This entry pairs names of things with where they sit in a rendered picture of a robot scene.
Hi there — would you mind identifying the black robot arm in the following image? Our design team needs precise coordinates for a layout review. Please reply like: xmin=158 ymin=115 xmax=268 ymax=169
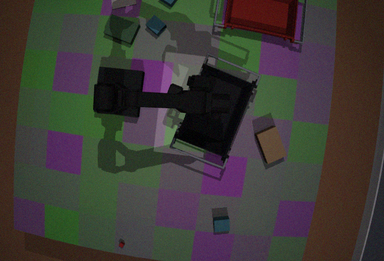
xmin=93 ymin=75 xmax=231 ymax=116

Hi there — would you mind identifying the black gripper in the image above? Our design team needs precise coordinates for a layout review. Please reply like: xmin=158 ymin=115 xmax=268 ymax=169
xmin=167 ymin=84 xmax=221 ymax=122

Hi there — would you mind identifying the brown rectangular block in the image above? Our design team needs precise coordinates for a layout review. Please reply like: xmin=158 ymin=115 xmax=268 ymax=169
xmin=255 ymin=126 xmax=286 ymax=164

